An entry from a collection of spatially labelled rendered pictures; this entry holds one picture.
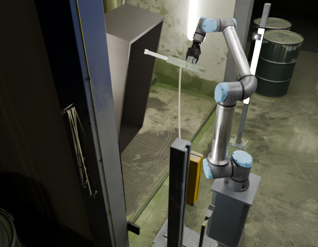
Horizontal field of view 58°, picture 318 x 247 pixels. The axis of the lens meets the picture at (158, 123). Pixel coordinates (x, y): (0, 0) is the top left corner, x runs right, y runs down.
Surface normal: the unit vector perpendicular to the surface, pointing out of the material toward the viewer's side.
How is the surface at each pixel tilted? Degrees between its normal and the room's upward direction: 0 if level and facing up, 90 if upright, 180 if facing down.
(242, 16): 90
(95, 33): 90
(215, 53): 90
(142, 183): 0
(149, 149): 0
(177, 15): 90
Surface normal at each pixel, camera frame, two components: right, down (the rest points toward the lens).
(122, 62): -0.39, 0.55
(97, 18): 0.88, 0.29
